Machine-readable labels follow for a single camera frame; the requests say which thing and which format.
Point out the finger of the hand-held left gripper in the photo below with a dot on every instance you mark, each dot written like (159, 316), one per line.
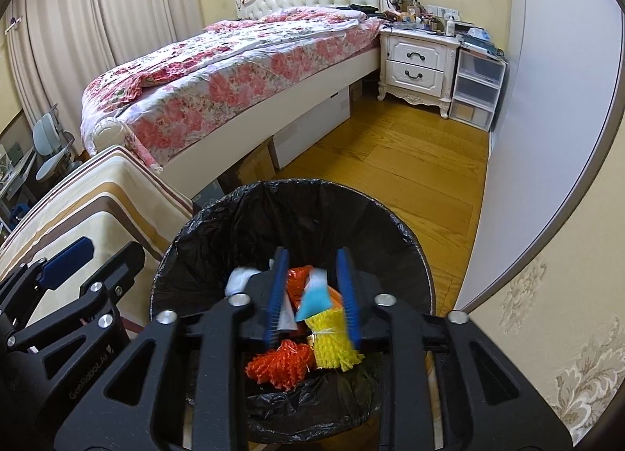
(68, 258)
(97, 307)

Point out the round bin with black bag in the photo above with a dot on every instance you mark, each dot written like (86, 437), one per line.
(302, 216)

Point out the pink floral quilt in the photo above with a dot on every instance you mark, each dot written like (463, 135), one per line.
(195, 55)

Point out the orange knotted plastic bag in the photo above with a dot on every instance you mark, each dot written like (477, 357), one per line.
(298, 282)

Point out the yellow foam net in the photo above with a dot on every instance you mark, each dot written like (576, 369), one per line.
(332, 343)

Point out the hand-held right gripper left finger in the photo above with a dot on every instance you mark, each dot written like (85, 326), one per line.
(276, 299)

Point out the striped bed sheet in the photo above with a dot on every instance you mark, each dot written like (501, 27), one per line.
(97, 206)

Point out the white storage box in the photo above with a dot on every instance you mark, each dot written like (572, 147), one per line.
(312, 128)

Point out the orange-red foam net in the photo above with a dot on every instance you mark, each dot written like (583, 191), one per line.
(278, 363)

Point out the nightstand clutter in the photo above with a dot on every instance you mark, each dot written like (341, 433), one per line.
(429, 21)

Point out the study desk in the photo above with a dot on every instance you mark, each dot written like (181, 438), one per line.
(14, 172)

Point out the white nightstand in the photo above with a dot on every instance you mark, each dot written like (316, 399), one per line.
(415, 65)

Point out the white wardrobe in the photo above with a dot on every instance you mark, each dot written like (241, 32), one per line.
(551, 114)

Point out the light blue desk chair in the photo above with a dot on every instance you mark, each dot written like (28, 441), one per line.
(46, 131)

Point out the cardboard box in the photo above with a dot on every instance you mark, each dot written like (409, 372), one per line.
(254, 165)

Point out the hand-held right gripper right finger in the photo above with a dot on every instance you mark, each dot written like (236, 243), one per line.
(349, 304)

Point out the clear plastic drawer unit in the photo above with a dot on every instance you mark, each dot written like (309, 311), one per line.
(476, 84)

